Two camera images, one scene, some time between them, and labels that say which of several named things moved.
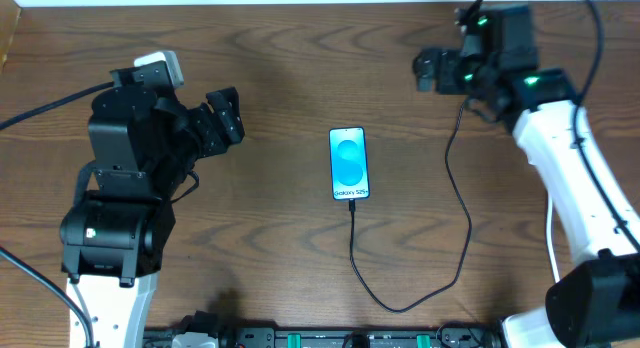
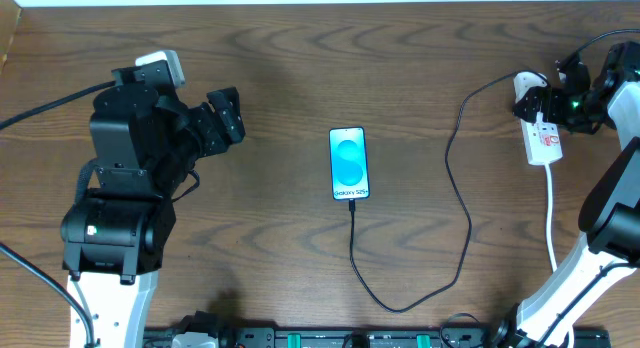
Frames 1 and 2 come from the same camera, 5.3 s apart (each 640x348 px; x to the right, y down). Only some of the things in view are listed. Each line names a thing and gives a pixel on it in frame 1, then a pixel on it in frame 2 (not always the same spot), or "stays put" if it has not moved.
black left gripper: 201,129 stays put
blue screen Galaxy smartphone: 349,164 stays put
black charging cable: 351,210 stays put
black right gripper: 442,69 to 545,104
